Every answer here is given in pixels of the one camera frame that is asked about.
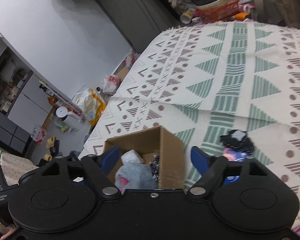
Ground yellow white large bag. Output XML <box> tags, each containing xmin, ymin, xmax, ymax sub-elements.
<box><xmin>72</xmin><ymin>88</ymin><xmax>106</xmax><ymax>126</ymax></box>

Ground dark grey wardrobe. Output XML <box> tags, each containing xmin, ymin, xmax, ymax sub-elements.
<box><xmin>95</xmin><ymin>0</ymin><xmax>183</xmax><ymax>53</ymax></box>

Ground grey fluffy plush toy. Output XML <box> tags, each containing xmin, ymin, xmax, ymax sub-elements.
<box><xmin>115</xmin><ymin>163</ymin><xmax>158</xmax><ymax>192</ymax></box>

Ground dotted cream cloth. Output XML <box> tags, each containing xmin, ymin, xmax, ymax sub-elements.
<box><xmin>0</xmin><ymin>150</ymin><xmax>38</xmax><ymax>186</ymax></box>

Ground white red plastic bag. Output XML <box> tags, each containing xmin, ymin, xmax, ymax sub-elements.
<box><xmin>102</xmin><ymin>75</ymin><xmax>121</xmax><ymax>95</ymax></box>

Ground red plastic basket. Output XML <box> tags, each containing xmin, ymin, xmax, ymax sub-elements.
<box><xmin>197</xmin><ymin>0</ymin><xmax>239</xmax><ymax>23</ymax></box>

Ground patterned white green blanket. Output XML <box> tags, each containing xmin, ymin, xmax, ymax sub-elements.
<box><xmin>81</xmin><ymin>22</ymin><xmax>300</xmax><ymax>226</ymax></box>

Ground blue tissue packet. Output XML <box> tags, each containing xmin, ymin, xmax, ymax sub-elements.
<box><xmin>223</xmin><ymin>148</ymin><xmax>248</xmax><ymax>185</ymax></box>

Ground brown cardboard box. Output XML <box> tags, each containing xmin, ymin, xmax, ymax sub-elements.
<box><xmin>103</xmin><ymin>126</ymin><xmax>186</xmax><ymax>189</ymax></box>

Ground yellow slippers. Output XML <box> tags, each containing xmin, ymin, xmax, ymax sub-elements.
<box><xmin>44</xmin><ymin>137</ymin><xmax>59</xmax><ymax>161</ymax></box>

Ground white kettle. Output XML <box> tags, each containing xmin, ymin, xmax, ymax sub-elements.
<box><xmin>56</xmin><ymin>107</ymin><xmax>81</xmax><ymax>121</ymax></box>

